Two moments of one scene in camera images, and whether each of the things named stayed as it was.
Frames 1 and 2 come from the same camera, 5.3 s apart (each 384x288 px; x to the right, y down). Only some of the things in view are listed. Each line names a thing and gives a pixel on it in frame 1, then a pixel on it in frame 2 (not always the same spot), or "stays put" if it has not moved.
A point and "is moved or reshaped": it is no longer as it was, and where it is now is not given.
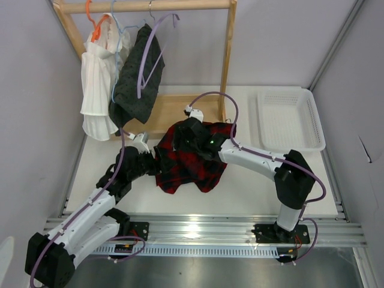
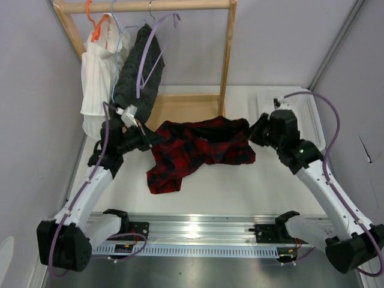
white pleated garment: x=102 y=59 stays put
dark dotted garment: x=125 y=105 stays put
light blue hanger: x=121 y=32 stays put
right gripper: x=178 y=134 to x=254 y=131
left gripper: x=165 y=166 to x=148 y=138
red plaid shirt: x=173 y=168 is moved or reshaped
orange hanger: x=96 y=33 stays put
